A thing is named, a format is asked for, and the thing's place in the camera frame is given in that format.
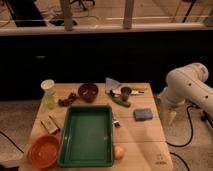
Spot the black power cable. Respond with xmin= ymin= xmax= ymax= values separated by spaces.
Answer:
xmin=165 ymin=104 xmax=195 ymax=148

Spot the small metal clip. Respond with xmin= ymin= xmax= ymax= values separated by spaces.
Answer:
xmin=112 ymin=115 xmax=120 ymax=128

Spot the peach coloured fruit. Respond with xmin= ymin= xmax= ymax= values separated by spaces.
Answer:
xmin=114 ymin=146 xmax=125 ymax=160

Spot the black marker pen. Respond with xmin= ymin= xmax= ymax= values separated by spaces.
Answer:
xmin=49 ymin=116 xmax=61 ymax=132

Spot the dark brown cup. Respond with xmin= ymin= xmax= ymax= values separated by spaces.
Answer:
xmin=121 ymin=87 xmax=132 ymax=101

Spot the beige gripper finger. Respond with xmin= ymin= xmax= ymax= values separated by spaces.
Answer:
xmin=167 ymin=111 xmax=177 ymax=125

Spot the light blue cloth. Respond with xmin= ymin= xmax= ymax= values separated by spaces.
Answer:
xmin=105 ymin=78 xmax=121 ymax=93

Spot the yellow pencil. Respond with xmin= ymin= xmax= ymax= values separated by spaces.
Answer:
xmin=131 ymin=87 xmax=147 ymax=91

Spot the orange plastic bowl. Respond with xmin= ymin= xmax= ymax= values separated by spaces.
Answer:
xmin=27 ymin=135 xmax=60 ymax=169

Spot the small cardboard box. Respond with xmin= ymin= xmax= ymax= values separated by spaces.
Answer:
xmin=41 ymin=120 xmax=58 ymax=134

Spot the green translucent cup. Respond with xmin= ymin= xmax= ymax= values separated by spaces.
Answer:
xmin=42 ymin=93 xmax=56 ymax=109

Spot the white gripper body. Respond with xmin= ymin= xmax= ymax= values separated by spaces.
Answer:
xmin=158 ymin=87 xmax=185 ymax=116

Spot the white paper cup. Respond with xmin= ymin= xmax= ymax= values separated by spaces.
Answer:
xmin=41 ymin=79 xmax=55 ymax=94

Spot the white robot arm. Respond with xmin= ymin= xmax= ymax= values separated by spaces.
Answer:
xmin=159 ymin=63 xmax=213 ymax=127

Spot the green cucumber toy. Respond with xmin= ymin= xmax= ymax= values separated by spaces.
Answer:
xmin=111 ymin=97 xmax=131 ymax=107

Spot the blue sponge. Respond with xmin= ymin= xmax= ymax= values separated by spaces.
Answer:
xmin=133 ymin=108 xmax=153 ymax=121

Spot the green plastic tray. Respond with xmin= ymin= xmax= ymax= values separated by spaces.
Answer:
xmin=57 ymin=105 xmax=114 ymax=167

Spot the dark red bowl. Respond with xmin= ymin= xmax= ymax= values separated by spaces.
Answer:
xmin=78 ymin=83 xmax=99 ymax=103

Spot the white marker pen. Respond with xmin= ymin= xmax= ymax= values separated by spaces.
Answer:
xmin=112 ymin=89 xmax=145 ymax=96

